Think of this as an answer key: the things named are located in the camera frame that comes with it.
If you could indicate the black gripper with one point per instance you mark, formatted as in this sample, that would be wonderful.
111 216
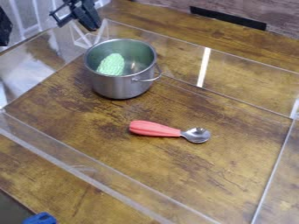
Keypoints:
78 10

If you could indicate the green bitter gourd toy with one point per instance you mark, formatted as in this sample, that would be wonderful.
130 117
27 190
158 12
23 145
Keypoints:
111 65

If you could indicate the silver metal pot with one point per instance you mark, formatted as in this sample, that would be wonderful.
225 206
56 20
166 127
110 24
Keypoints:
141 71

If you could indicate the blue object at corner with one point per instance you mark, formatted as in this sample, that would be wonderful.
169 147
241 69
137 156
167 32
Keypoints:
40 218

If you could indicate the clear acrylic barrier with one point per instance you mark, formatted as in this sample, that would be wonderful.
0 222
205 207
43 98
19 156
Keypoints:
72 161

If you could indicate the black strip on wall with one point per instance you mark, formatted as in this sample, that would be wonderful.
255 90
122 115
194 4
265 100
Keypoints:
229 18

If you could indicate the red handled metal spoon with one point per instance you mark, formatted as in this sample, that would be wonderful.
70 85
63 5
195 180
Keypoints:
195 135

